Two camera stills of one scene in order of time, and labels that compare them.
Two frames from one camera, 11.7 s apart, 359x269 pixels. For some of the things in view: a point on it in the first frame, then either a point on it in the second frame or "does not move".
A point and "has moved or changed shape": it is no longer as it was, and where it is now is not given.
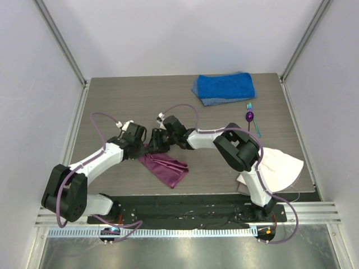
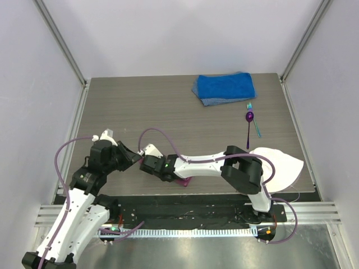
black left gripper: x=141 y=152 -> x=129 y=157
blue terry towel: x=231 y=86 does not move
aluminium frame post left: x=50 y=21 does not move
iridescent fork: x=250 y=109 does not move
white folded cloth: x=277 y=169 does not move
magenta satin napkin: x=170 y=171 has moved or changed shape
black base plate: x=189 y=209 does not move
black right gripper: x=159 y=139 -> x=147 y=163
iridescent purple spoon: x=249 y=116 does not move
